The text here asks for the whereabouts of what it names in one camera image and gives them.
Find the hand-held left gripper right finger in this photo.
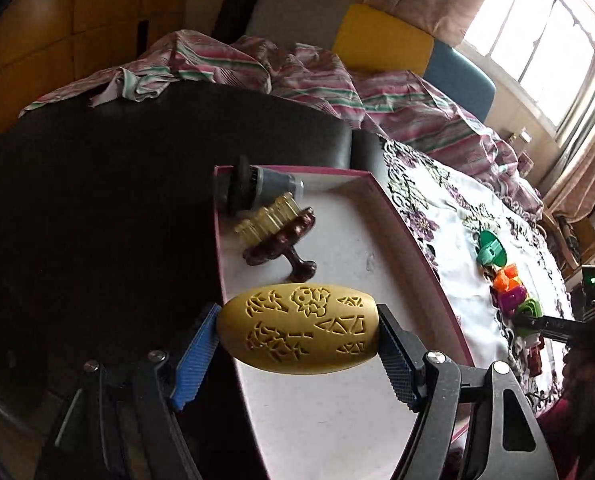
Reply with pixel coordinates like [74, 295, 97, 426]
[375, 304, 561, 480]

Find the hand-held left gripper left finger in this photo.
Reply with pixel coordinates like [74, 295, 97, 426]
[34, 302, 223, 480]

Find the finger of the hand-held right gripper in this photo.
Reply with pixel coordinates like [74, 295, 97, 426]
[515, 314, 578, 342]

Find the green and white toy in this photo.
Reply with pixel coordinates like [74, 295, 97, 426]
[515, 297, 543, 342]

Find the purple funnel-shaped toy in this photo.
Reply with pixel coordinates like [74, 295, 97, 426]
[496, 287, 528, 318]

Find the green funnel-shaped toy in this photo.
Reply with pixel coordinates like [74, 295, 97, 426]
[476, 230, 508, 267]

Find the yellow perforated egg-shaped toy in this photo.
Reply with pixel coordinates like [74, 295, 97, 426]
[216, 284, 381, 376]

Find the pink-edged cardboard box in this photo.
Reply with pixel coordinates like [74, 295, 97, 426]
[212, 164, 478, 480]

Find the person's right hand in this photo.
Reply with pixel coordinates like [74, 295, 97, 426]
[561, 347, 595, 411]

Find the dark red case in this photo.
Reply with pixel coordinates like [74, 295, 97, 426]
[526, 345, 544, 377]

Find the orange dotted block toy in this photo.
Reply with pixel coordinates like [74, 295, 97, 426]
[492, 265, 521, 293]

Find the cluttered shelf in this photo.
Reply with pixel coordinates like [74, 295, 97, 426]
[542, 195, 595, 291]

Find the person's maroon clothing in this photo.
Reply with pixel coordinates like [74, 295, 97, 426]
[535, 395, 595, 480]

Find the brown mushroom-shaped stamp toy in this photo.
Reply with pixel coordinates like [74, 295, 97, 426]
[235, 195, 318, 282]

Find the white embroidered floral tablecloth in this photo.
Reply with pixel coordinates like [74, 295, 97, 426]
[377, 135, 578, 416]

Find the grey canister with black lid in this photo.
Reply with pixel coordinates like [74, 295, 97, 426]
[226, 156, 305, 217]

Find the blue cushion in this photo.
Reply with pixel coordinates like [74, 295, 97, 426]
[421, 40, 497, 123]

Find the window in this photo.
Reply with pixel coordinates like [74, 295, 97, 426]
[462, 0, 595, 131]

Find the striped pink green blanket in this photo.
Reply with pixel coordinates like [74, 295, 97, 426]
[20, 30, 545, 221]

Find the yellow cushion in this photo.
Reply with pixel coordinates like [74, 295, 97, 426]
[331, 4, 435, 76]

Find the grey cushion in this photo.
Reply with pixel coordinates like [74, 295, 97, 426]
[245, 0, 353, 53]

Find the wooden wardrobe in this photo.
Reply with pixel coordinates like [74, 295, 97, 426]
[0, 0, 198, 153]

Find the black roll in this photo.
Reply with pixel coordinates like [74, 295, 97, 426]
[212, 0, 273, 43]

